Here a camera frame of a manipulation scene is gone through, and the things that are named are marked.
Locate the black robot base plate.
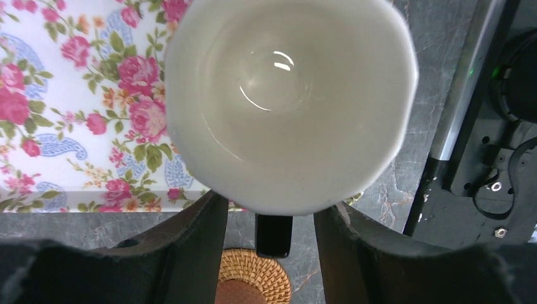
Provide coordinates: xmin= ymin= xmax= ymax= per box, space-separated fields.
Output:
xmin=403 ymin=1 xmax=536 ymax=249

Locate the floral rectangular tray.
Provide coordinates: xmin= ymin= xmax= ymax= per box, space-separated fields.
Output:
xmin=1 ymin=1 xmax=207 ymax=213

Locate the black mug cream inside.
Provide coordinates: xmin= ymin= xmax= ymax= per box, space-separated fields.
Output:
xmin=165 ymin=1 xmax=419 ymax=258

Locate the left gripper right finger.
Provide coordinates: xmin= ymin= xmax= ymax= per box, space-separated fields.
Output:
xmin=314 ymin=203 xmax=536 ymax=303

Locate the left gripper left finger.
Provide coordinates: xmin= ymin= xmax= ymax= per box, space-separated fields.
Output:
xmin=1 ymin=192 xmax=227 ymax=303

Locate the woven rattan round coaster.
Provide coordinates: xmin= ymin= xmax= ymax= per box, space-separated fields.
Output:
xmin=218 ymin=248 xmax=291 ymax=304

